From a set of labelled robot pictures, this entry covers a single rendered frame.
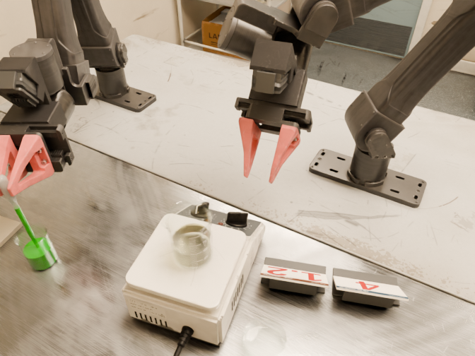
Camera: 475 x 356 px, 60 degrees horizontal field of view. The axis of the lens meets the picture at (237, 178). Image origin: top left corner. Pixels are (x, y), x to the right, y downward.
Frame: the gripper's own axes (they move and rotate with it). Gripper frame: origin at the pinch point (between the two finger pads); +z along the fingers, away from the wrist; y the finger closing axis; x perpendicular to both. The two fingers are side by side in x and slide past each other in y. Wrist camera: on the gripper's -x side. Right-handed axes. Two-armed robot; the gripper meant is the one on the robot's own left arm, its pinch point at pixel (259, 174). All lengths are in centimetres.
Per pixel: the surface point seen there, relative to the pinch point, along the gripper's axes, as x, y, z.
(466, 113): 216, 72, -93
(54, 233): 3.4, -30.6, 16.2
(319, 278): 4.1, 10.9, 11.7
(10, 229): 1.4, -36.8, 17.3
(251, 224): 5.8, -0.4, 6.9
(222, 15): 195, -93, -125
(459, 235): 17.2, 30.1, 0.3
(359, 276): 8.1, 16.1, 10.2
